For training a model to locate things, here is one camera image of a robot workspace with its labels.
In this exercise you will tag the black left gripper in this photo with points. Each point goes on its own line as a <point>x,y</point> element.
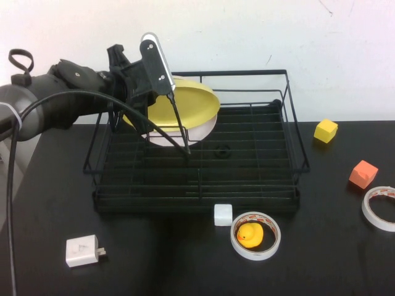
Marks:
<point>132,80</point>

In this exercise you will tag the yellow round plate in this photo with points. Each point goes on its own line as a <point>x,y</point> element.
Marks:
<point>191,108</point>

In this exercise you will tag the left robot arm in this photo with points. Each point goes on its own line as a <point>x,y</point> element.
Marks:
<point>61,114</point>

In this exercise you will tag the small white cube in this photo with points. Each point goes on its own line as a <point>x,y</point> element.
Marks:
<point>223,215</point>

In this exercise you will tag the yellow rubber duck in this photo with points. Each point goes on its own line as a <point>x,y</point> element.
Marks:
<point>250,235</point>

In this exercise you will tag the white double-sided tape roll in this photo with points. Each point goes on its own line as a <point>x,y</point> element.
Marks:
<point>365,209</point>
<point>247,253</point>

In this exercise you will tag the white power adapter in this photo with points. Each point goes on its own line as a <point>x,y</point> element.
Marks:
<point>81,250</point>

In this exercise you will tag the yellow foam cube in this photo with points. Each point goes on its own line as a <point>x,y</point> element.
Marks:
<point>325,131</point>

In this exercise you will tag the orange foam cube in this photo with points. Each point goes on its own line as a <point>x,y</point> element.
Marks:
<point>362,175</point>

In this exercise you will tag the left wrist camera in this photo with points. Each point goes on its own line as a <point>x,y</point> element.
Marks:
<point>154,61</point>

